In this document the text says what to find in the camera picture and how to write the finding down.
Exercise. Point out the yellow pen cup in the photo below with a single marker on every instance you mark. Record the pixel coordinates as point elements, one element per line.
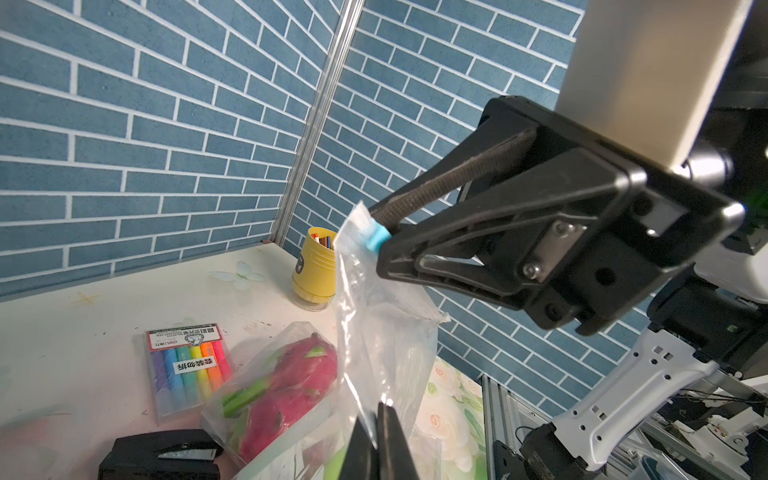
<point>314,276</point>

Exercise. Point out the highlighter marker pack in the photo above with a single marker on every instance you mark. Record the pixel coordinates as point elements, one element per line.
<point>187,366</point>

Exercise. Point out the pink dragon fruit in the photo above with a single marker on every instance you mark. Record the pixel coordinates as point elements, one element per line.
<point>303,373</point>

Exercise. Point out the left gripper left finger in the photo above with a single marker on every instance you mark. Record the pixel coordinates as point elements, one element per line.
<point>361,460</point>

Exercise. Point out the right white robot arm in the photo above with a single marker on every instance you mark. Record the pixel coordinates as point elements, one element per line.
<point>684,85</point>

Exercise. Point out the clear zip-top bag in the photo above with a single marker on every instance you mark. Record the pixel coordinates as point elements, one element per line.
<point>386,347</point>

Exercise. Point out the black stapler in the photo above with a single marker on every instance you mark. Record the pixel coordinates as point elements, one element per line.
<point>171,454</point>

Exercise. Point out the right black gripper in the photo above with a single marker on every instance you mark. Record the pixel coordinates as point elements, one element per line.
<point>563,223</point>

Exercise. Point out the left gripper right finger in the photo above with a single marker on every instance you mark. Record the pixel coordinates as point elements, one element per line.
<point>394,458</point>

